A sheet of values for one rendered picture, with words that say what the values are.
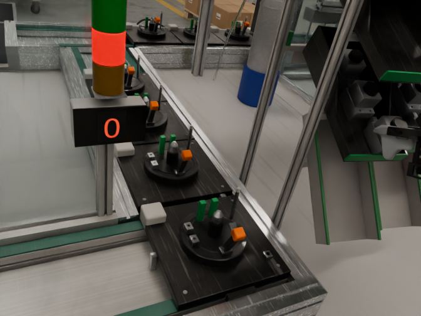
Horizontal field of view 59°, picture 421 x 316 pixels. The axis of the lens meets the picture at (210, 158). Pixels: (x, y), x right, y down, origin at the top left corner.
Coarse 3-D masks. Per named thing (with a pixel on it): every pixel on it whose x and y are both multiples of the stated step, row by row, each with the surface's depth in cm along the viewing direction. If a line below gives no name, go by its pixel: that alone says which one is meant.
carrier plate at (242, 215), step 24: (168, 216) 81; (240, 216) 84; (168, 240) 75; (264, 240) 79; (168, 264) 70; (192, 264) 71; (240, 264) 73; (264, 264) 74; (192, 288) 67; (216, 288) 67; (240, 288) 69
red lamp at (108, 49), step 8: (96, 32) 54; (96, 40) 55; (104, 40) 54; (112, 40) 55; (120, 40) 56; (96, 48) 55; (104, 48) 55; (112, 48) 55; (120, 48) 56; (96, 56) 56; (104, 56) 56; (112, 56) 56; (120, 56) 57; (104, 64) 56; (112, 64) 57; (120, 64) 58
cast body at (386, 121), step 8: (368, 120) 75; (376, 120) 73; (384, 120) 68; (392, 120) 68; (400, 120) 68; (368, 128) 72; (368, 136) 72; (376, 136) 70; (368, 144) 72; (376, 144) 70; (376, 152) 70
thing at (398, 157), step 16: (320, 32) 75; (304, 48) 81; (320, 48) 75; (352, 48) 83; (320, 64) 76; (368, 64) 80; (336, 80) 71; (368, 80) 80; (336, 96) 71; (384, 96) 76; (336, 112) 75; (384, 112) 76; (336, 128) 71; (352, 128) 74; (352, 144) 71; (352, 160) 69; (368, 160) 70; (384, 160) 71; (400, 160) 72
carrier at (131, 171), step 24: (120, 144) 97; (168, 144) 104; (192, 144) 106; (120, 168) 94; (144, 168) 92; (168, 168) 92; (192, 168) 94; (216, 168) 99; (144, 192) 86; (168, 192) 87; (192, 192) 89; (216, 192) 90
